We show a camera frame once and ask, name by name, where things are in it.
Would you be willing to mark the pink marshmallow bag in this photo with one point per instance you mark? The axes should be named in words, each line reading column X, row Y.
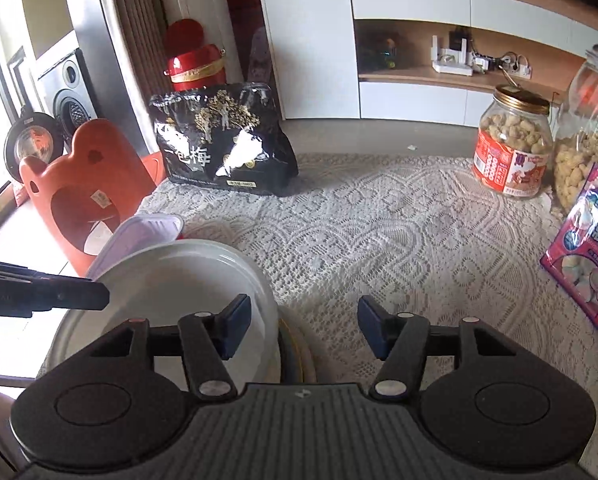
column 589, row 260

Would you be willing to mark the gold-lidded peanut jar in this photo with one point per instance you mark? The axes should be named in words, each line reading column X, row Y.
column 514, row 150

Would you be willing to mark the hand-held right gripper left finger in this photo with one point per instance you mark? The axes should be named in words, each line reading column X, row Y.
column 236, row 327

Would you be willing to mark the washing machine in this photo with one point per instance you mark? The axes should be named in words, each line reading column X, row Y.
column 69, row 95

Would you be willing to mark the round black-rimmed machine door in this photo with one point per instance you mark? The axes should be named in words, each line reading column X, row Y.
column 31, row 145

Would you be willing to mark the white bowl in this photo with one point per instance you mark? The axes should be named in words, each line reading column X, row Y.
column 169, row 285

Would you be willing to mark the black snack bag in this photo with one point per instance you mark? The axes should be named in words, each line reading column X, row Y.
column 224, row 145

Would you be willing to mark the pink skateboard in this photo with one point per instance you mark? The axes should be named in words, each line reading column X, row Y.
column 259, row 57

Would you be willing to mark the white router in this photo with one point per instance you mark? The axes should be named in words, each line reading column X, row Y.
column 451, row 62

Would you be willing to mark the orange plastic chair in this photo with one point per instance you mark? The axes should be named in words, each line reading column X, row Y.
column 84, row 175

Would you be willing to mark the black electronic device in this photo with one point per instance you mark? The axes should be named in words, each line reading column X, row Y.
column 460, row 39

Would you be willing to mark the white plate with yellow rim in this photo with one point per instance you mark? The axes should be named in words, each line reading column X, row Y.
column 306, row 355

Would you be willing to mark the white and wood cabinet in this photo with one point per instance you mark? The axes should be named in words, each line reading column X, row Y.
column 429, row 25

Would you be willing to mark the white power strip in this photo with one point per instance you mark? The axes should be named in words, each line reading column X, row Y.
column 516, row 66

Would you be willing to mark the white lace tablecloth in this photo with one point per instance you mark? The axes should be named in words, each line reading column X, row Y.
column 404, row 240

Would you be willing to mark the large glass peanut jar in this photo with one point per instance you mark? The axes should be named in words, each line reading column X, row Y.
column 586, row 130

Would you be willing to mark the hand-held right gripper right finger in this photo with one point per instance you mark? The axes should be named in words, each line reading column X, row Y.
column 371, row 327

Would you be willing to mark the red lidded container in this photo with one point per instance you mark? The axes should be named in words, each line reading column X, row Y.
column 194, row 60

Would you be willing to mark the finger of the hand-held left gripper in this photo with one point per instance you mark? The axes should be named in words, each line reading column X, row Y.
column 69, row 296

